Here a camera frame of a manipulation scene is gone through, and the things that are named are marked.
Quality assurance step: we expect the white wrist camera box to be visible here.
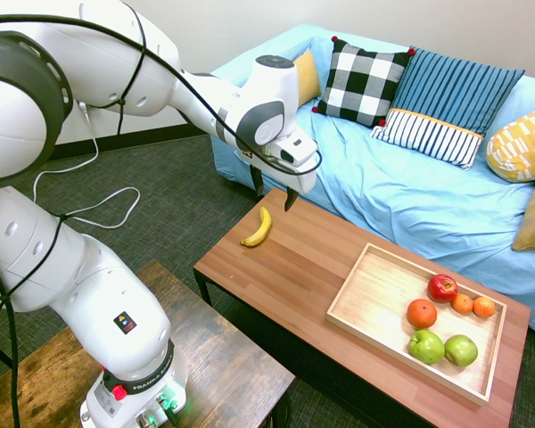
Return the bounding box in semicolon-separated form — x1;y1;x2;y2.
274;136;318;175

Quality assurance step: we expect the light wooden tray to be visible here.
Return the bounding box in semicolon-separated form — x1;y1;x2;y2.
325;243;508;407

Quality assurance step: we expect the reddish wooden coffee table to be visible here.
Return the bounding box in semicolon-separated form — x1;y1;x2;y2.
193;186;532;428

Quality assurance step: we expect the black white checkered pillow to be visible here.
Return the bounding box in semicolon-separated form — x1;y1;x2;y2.
311;35;416;128

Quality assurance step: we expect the white navy striped pillow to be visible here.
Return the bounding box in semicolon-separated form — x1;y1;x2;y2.
368;108;485;171

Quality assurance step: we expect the dark rustic wooden stand table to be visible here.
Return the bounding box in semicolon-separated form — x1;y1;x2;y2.
0;259;296;428

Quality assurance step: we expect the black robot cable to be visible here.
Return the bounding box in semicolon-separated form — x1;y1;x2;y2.
0;12;323;428

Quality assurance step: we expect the blue striped pillow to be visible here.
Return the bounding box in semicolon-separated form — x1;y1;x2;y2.
390;45;526;137

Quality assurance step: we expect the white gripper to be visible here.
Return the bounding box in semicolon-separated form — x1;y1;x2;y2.
236;146;318;213

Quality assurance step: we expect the red apple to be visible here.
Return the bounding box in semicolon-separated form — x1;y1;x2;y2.
426;274;459;304

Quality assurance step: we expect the yellow white patterned pillow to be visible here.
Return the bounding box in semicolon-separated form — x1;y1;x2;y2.
485;103;535;184

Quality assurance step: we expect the large orange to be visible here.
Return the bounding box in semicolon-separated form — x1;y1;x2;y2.
406;298;439;330

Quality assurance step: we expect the small orange tangerine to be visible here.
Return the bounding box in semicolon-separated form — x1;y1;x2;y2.
450;292;474;315
472;295;497;318

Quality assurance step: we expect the plain yellow pillow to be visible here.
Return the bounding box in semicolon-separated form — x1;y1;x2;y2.
292;48;323;106

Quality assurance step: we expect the yellow banana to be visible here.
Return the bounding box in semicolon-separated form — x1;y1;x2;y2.
239;205;273;248

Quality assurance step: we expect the light blue covered sofa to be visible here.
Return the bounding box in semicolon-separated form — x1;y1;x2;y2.
209;22;535;340

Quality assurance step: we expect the green apple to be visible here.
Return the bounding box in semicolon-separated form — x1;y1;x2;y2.
443;333;479;368
407;328;446;366

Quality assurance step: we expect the white power cord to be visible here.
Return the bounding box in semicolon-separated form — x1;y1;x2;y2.
32;101;142;231

